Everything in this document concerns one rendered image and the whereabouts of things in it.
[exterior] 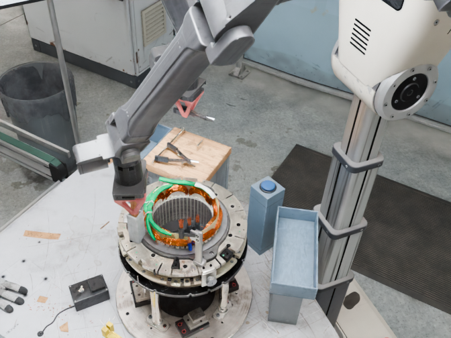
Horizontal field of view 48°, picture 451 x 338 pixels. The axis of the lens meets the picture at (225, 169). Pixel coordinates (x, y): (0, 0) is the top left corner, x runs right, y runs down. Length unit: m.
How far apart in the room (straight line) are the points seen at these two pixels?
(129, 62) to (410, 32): 2.73
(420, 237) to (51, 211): 1.90
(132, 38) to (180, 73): 2.78
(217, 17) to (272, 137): 2.67
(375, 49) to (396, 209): 1.93
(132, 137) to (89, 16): 2.80
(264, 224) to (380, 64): 0.61
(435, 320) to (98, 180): 1.64
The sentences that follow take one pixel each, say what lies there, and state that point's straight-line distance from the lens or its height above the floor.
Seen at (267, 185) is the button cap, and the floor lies 1.04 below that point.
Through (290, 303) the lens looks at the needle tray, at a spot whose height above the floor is 0.88.
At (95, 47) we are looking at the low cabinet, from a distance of 3.77.
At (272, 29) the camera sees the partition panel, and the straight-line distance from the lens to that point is 3.59.
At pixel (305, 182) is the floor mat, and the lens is 3.00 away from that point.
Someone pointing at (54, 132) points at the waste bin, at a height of 0.33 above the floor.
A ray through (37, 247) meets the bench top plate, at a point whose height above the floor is 0.78.
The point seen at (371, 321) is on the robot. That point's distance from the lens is 2.20.
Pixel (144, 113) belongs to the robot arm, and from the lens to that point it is 0.85.
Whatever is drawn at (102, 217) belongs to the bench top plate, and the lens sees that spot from 1.74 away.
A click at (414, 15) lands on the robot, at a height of 1.63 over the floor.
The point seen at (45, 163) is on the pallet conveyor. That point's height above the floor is 0.75.
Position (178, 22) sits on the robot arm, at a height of 1.49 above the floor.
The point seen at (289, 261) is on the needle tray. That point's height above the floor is 1.03.
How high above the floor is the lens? 2.05
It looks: 43 degrees down
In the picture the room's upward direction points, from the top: 3 degrees clockwise
